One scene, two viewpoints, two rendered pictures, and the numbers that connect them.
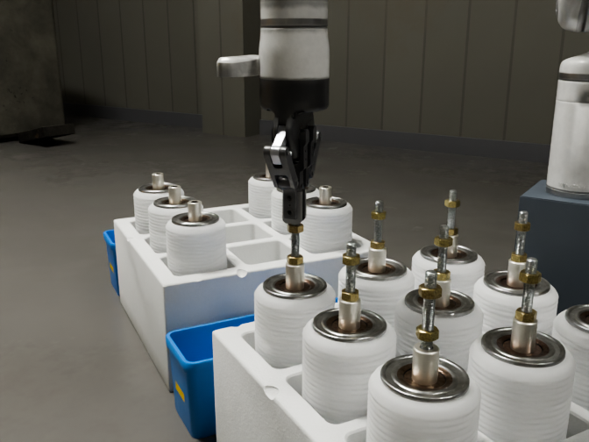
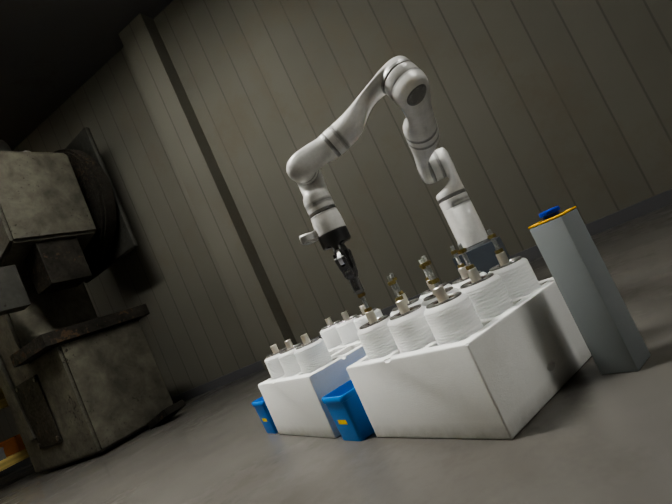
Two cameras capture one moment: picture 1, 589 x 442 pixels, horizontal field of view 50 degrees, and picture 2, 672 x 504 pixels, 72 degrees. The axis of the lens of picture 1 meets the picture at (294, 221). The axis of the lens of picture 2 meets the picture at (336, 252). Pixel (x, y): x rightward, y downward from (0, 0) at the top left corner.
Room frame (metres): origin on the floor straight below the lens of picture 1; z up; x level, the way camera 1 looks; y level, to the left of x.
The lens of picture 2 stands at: (-0.40, 0.19, 0.36)
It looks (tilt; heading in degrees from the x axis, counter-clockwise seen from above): 4 degrees up; 351
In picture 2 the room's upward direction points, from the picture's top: 25 degrees counter-clockwise
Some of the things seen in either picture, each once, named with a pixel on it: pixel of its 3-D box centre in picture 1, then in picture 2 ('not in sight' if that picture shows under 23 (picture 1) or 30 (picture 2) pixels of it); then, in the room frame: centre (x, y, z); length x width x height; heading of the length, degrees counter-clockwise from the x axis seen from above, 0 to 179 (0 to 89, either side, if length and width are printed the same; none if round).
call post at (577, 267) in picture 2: not in sight; (588, 290); (0.43, -0.36, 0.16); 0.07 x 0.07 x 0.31; 28
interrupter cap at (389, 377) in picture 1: (424, 378); (443, 300); (0.49, -0.11, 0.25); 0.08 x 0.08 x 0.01
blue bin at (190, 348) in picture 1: (273, 363); (381, 391); (0.86, 0.03, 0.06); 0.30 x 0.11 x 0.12; 117
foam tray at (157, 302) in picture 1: (240, 277); (340, 379); (1.13, 0.10, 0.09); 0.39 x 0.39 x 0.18; 26
